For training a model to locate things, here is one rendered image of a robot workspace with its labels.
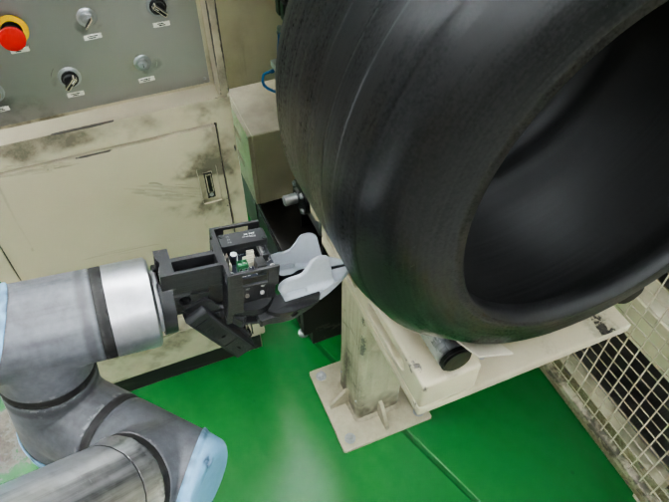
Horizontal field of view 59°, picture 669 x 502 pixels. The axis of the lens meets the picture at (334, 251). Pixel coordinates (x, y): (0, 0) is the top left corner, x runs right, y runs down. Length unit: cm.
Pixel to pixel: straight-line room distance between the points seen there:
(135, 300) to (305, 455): 117
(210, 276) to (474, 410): 130
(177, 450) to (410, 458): 116
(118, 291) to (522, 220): 60
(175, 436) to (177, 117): 76
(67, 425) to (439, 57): 47
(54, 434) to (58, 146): 69
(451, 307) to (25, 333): 39
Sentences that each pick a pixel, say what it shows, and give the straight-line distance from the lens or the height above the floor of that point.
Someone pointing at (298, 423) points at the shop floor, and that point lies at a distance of 172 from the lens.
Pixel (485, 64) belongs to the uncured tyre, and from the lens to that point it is 43.
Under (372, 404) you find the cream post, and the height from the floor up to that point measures 7.
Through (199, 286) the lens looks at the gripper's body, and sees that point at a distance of 59.
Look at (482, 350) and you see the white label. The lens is 74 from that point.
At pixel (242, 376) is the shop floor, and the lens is 181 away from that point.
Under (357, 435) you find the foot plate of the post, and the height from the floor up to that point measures 1.
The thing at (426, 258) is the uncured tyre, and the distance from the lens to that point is 52.
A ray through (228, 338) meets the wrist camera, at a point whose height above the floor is 101.
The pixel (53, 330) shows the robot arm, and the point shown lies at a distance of 57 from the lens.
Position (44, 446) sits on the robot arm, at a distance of 67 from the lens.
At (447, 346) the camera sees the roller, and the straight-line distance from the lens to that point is 76.
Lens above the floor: 154
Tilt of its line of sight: 47 degrees down
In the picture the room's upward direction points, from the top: straight up
